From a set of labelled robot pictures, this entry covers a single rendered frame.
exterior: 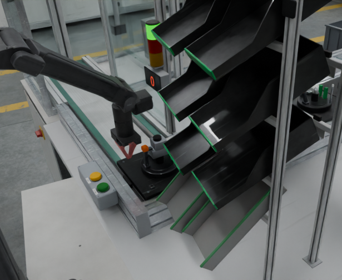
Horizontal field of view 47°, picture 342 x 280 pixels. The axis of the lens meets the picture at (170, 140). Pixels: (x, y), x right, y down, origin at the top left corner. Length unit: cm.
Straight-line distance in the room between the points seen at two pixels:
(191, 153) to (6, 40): 51
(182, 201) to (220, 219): 15
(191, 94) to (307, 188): 69
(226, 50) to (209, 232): 51
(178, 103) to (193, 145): 15
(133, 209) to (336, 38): 224
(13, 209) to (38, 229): 152
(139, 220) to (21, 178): 205
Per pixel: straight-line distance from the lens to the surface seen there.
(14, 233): 278
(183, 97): 97
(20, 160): 342
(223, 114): 88
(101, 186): 135
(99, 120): 184
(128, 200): 130
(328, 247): 132
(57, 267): 131
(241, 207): 104
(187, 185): 118
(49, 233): 142
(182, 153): 106
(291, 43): 74
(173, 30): 93
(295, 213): 140
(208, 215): 110
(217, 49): 80
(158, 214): 128
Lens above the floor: 182
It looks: 34 degrees down
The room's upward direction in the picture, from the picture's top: 5 degrees counter-clockwise
